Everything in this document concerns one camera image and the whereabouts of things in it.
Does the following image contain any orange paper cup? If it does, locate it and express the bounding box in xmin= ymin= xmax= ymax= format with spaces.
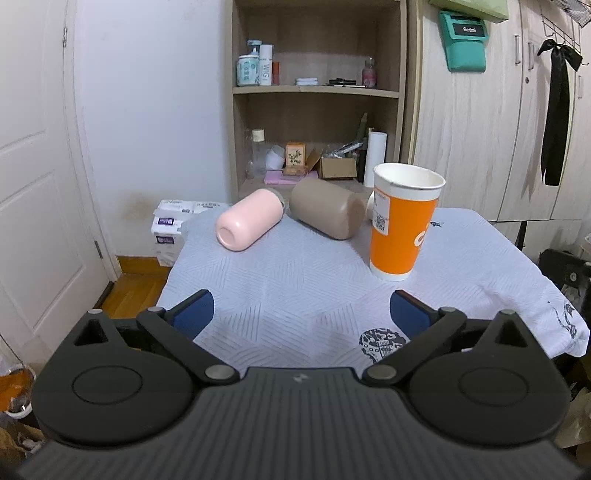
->
xmin=370 ymin=163 xmax=446 ymax=281

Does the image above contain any pink tumbler cup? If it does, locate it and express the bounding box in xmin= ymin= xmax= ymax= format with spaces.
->
xmin=215 ymin=188 xmax=286 ymax=252

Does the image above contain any white floral paper cup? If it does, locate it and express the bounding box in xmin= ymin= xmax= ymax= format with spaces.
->
xmin=366 ymin=191 xmax=375 ymax=221

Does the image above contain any taupe tumbler cup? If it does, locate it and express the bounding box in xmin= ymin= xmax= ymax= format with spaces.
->
xmin=290 ymin=178 xmax=366 ymax=240

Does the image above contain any white small cup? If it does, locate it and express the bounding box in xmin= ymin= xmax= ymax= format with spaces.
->
xmin=266 ymin=145 xmax=286 ymax=171

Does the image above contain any white door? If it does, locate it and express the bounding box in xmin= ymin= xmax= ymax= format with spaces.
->
xmin=1 ymin=1 xmax=109 ymax=364

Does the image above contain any tissue pack stack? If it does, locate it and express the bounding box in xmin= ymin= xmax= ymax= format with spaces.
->
xmin=151 ymin=199 xmax=224 ymax=267

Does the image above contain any light grey patterned tablecloth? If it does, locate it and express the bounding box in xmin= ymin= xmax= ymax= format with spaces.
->
xmin=158 ymin=208 xmax=590 ymax=371

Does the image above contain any clear bottle beige cap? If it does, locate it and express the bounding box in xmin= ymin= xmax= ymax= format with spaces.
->
xmin=245 ymin=129 xmax=266 ymax=179

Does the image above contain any wooden wardrobe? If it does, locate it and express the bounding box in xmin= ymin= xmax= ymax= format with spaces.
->
xmin=408 ymin=1 xmax=590 ymax=259

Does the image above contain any pink flat box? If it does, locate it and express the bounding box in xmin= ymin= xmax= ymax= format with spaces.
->
xmin=263 ymin=170 xmax=318 ymax=186

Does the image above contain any white paper roll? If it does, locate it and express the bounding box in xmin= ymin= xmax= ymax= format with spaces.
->
xmin=363 ymin=130 xmax=388 ymax=188

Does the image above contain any small cardboard box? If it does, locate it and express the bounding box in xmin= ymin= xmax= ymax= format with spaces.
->
xmin=304 ymin=149 xmax=358 ymax=180

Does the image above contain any floral wooden box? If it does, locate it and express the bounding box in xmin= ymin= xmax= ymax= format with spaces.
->
xmin=283 ymin=142 xmax=305 ymax=176

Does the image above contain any pink small bottle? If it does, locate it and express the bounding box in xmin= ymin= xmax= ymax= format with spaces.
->
xmin=362 ymin=57 xmax=377 ymax=89

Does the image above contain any teal labelled bottle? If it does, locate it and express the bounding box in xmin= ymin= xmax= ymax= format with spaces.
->
xmin=236 ymin=39 xmax=262 ymax=87

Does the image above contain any wooden bookshelf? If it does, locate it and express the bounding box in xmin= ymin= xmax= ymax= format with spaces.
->
xmin=223 ymin=1 xmax=411 ymax=200

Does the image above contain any teal hanging pouch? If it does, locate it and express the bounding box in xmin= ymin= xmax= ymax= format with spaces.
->
xmin=439 ymin=10 xmax=489 ymax=73

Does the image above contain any white tube bottle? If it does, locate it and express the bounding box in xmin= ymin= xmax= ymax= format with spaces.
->
xmin=259 ymin=44 xmax=273 ymax=86

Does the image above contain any green paper bag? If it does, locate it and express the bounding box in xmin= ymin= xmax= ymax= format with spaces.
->
xmin=429 ymin=0 xmax=509 ymax=23

